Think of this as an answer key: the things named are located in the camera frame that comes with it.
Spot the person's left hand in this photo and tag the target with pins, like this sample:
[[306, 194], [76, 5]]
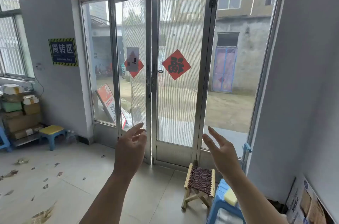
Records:
[[129, 149]]

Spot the person's right hand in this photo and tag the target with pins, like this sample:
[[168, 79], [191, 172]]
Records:
[[225, 155]]

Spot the cardboard scraps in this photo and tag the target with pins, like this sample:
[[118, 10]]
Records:
[[42, 216]]

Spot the person's left forearm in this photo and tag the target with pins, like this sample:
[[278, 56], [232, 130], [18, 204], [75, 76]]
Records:
[[106, 200]]

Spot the person's right forearm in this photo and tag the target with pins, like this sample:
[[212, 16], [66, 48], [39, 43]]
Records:
[[254, 205]]

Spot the grey tiled floor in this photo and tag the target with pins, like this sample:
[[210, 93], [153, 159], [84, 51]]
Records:
[[79, 157]]

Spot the woven wooden folding stool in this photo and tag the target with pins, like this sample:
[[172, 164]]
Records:
[[200, 178]]

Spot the fixed glass window panel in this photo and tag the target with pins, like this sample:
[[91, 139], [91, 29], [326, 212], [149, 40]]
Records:
[[100, 46], [233, 115]]

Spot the yellow sponge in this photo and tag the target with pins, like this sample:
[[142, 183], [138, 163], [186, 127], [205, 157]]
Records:
[[230, 196]]

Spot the low blue plastic stool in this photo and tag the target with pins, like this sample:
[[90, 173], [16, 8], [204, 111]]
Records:
[[219, 201]]

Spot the orange standing sign board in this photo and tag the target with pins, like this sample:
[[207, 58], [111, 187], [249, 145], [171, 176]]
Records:
[[107, 102]]

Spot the clear plastic water bottle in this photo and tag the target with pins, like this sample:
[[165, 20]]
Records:
[[68, 136], [74, 136]]

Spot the aluminium screen door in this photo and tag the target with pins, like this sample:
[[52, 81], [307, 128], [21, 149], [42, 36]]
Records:
[[132, 20], [180, 112]]

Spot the red diamond paper decoration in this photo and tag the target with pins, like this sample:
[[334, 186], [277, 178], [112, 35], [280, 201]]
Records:
[[176, 64], [139, 70]]

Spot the yellow top blue stool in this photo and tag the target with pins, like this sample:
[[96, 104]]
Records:
[[51, 130]]

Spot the purple metal door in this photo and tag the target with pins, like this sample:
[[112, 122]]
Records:
[[224, 69]]

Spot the grey paper notice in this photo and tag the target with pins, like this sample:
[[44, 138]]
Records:
[[132, 58]]

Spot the white printed poster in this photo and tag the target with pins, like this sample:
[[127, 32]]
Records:
[[304, 205]]

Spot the flat cardboard box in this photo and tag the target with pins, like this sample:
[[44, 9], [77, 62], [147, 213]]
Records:
[[26, 131]]

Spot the grey perforated metal platform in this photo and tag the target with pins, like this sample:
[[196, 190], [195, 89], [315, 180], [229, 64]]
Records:
[[25, 141]]

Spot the medium cardboard box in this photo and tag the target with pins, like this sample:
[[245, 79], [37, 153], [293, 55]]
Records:
[[31, 109]]

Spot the white parcel yellow tape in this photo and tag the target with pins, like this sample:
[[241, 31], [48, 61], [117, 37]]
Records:
[[30, 99], [12, 89]]

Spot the large cardboard box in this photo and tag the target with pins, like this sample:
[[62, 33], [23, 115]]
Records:
[[21, 123]]

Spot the grey concrete building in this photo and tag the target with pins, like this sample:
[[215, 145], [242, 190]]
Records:
[[249, 33]]

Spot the green box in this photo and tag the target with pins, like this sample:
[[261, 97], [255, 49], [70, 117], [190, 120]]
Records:
[[10, 106]]

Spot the brown wrapped parcel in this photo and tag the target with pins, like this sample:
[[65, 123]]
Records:
[[12, 98]]

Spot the barred window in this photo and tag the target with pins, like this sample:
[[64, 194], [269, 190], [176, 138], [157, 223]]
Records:
[[10, 46]]

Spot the blue plastic frame piece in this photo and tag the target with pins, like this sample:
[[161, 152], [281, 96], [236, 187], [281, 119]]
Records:
[[246, 149]]

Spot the blue striped border wall sign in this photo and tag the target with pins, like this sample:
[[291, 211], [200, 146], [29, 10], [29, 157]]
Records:
[[63, 51]]

